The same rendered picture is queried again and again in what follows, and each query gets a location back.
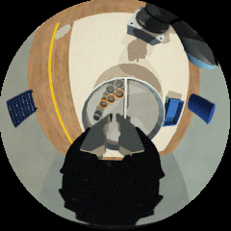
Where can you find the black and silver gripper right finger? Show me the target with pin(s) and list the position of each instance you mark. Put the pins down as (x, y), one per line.
(133, 141)

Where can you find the blue crate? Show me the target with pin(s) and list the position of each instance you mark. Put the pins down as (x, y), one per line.
(173, 109)

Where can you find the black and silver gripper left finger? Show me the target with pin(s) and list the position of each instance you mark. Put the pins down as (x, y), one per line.
(91, 141)

